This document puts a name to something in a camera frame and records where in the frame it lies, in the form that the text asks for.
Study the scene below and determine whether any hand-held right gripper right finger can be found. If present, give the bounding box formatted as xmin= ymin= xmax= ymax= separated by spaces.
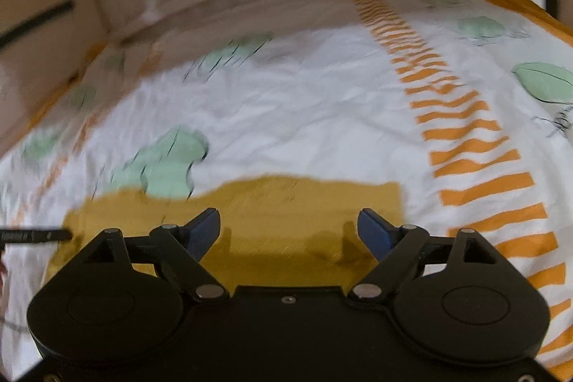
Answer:
xmin=348 ymin=207 xmax=529 ymax=303

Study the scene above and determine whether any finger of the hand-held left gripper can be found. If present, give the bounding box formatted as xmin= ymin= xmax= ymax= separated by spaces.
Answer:
xmin=0 ymin=228 xmax=72 ymax=249

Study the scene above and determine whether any white leaf-print bedsheet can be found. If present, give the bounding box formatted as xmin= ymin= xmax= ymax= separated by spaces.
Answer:
xmin=0 ymin=0 xmax=573 ymax=371

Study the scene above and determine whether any mustard yellow long-sleeved shirt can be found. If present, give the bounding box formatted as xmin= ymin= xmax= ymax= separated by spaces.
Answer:
xmin=47 ymin=174 xmax=402 ymax=289

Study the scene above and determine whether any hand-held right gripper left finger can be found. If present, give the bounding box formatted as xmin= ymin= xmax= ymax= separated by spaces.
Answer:
xmin=42 ymin=207 xmax=230 ymax=303

